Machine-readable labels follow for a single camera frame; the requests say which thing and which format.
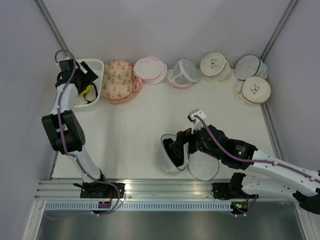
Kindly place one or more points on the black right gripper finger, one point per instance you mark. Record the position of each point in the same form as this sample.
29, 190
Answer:
177, 153
184, 137

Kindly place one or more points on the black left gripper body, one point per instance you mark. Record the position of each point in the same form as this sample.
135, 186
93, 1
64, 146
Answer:
77, 74

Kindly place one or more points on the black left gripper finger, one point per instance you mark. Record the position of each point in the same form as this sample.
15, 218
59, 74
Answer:
87, 73
82, 82

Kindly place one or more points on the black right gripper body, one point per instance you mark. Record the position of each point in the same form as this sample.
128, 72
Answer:
195, 143

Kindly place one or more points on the black bra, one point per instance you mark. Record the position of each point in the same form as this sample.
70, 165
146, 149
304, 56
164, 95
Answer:
166, 148

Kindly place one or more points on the yellow bra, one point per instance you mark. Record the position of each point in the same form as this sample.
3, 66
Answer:
87, 90

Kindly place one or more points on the white mesh bag blue zipper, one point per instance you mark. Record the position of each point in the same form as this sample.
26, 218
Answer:
201, 166

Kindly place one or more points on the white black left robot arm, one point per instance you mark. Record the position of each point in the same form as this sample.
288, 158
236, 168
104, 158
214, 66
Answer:
62, 128

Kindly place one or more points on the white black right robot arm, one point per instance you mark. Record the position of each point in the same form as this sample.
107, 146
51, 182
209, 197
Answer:
256, 173

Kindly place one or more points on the floral beige laundry bag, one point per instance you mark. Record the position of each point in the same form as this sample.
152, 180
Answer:
119, 83

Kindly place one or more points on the round white bag pink trim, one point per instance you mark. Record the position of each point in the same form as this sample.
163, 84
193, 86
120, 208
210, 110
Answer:
150, 70

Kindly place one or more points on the white mesh bag pink trim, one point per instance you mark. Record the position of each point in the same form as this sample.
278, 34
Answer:
183, 75

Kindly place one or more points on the beige laundry bag near right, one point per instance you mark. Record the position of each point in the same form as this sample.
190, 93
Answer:
252, 91

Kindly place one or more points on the beige laundry bag far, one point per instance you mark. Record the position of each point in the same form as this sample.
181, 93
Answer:
215, 68

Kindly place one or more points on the white mesh bag blue trim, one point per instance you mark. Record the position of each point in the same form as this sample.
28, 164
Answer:
250, 66

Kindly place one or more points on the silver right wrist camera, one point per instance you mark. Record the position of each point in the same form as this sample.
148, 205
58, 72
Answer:
196, 117

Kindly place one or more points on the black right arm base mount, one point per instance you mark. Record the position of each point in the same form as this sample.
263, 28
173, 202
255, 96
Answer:
229, 190

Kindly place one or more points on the left corner aluminium post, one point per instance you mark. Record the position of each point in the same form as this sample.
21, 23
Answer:
47, 17

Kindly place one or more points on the corner aluminium post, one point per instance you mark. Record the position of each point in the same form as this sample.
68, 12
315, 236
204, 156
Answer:
288, 12
47, 17

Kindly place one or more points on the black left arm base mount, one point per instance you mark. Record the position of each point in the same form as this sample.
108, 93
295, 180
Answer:
95, 190

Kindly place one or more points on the aluminium front rail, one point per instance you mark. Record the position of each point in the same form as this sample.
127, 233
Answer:
135, 189

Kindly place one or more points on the white slotted cable duct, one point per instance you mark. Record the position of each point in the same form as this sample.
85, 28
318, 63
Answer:
175, 206

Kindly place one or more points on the right corner aluminium post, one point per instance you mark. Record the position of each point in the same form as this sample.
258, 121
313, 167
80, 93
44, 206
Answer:
288, 12

